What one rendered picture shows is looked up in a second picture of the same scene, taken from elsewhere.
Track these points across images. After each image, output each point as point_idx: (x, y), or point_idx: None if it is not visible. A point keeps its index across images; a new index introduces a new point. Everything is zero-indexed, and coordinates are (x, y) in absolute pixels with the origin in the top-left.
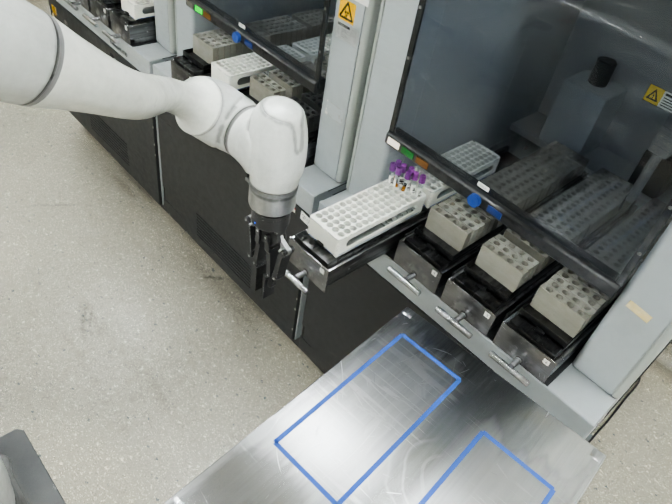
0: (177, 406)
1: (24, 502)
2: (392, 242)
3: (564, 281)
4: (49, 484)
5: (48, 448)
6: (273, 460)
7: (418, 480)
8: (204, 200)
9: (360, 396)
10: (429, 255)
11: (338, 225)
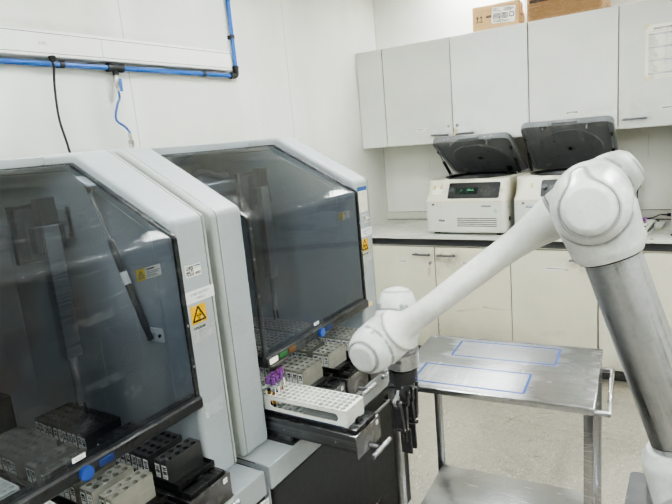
0: None
1: (649, 493)
2: None
3: (340, 335)
4: (628, 499)
5: None
6: (532, 391)
7: (495, 362)
8: None
9: (468, 381)
10: (333, 384)
11: (346, 400)
